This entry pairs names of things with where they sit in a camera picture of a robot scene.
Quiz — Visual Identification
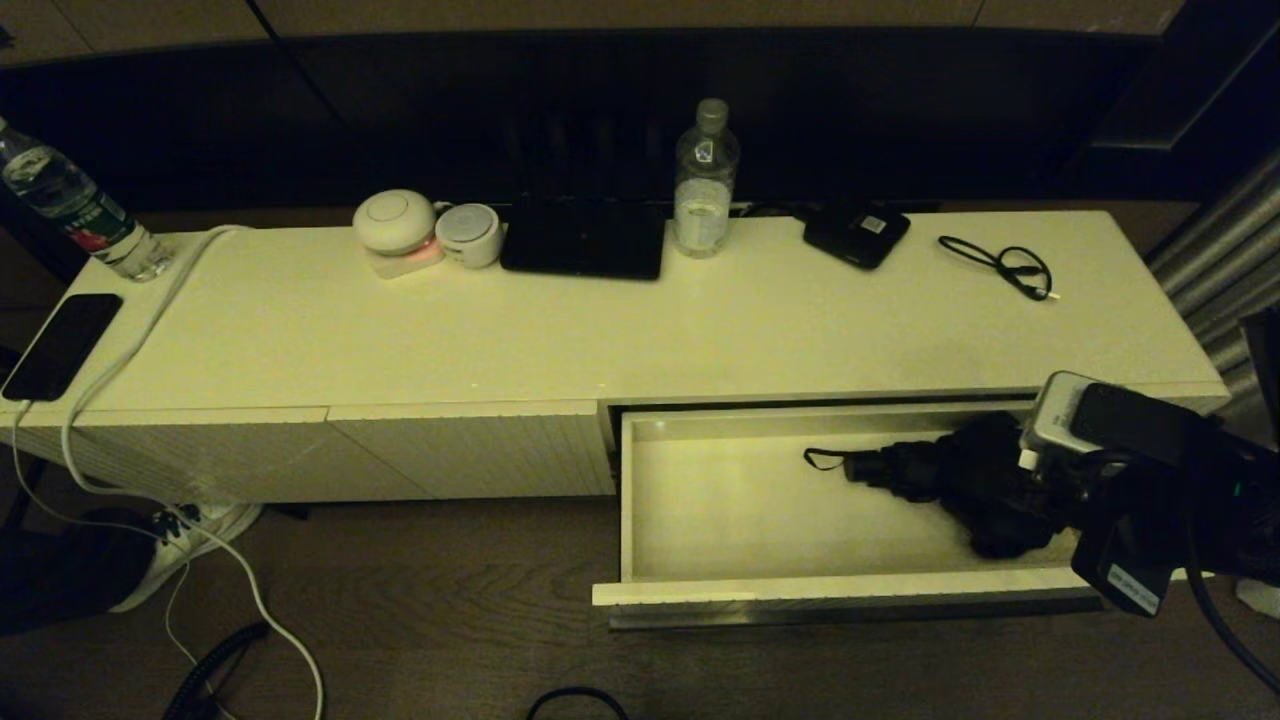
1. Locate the black audio cable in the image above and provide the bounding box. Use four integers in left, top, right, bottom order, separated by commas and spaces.
938, 234, 1061, 302

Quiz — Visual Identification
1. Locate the clear bottle with grey cap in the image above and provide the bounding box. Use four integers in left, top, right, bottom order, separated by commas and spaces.
672, 97, 742, 258

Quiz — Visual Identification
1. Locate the small black box with label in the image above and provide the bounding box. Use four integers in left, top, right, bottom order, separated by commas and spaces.
803, 203, 911, 270

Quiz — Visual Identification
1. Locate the black smartphone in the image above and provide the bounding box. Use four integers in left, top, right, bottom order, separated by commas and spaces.
2, 292, 125, 402

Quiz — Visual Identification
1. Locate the white low cabinet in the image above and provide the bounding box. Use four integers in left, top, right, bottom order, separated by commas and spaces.
0, 208, 1231, 506

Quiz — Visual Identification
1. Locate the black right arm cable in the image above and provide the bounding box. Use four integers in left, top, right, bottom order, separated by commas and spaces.
1185, 530, 1280, 696

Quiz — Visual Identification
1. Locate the person leg in dark trousers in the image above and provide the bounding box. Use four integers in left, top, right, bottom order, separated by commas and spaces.
0, 505, 166, 631

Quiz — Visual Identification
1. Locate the black umbrella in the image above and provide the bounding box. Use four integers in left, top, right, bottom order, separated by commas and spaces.
805, 412, 1076, 561

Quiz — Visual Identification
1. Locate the white drawer with dark handle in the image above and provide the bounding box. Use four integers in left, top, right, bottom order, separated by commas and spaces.
592, 398, 1191, 629

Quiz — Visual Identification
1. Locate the grey curtain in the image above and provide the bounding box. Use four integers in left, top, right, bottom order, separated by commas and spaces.
1145, 150, 1280, 616

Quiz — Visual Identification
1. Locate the black coiled cable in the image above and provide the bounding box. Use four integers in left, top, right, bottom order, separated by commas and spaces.
163, 622, 273, 720

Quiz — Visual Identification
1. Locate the white sneaker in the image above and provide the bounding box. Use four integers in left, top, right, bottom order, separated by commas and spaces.
108, 500, 263, 613

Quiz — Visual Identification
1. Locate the small white round speaker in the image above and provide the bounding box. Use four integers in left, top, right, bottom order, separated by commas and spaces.
436, 203, 503, 268

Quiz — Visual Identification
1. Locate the black floor cable loop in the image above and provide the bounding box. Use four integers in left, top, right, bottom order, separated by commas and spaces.
526, 687, 629, 720

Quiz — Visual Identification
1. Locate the water bottle with green label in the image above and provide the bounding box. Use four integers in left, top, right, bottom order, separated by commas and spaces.
0, 113, 176, 282

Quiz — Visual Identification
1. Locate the thin white charging cable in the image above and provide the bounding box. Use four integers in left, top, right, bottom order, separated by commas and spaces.
14, 400, 236, 720

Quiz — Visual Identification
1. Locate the black flat set-top box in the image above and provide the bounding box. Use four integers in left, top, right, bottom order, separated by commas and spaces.
500, 193, 667, 281

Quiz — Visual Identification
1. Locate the thick white power cable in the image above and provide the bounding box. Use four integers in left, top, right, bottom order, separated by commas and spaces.
62, 225, 326, 720

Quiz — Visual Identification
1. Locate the white dome device pink base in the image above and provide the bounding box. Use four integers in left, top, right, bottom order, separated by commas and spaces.
352, 189, 446, 280

